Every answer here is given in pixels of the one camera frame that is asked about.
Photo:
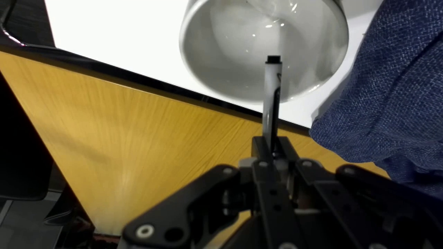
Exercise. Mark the blue woven cloth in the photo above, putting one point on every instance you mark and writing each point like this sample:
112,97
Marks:
394,103

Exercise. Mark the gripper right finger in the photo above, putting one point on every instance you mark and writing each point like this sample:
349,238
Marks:
367,193

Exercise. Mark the grey pen with black cap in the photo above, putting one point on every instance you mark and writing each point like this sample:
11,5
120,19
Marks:
271,100

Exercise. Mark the white ceramic mug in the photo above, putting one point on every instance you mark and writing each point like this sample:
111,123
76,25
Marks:
238,58

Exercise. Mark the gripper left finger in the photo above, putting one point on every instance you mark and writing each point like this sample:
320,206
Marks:
266,193

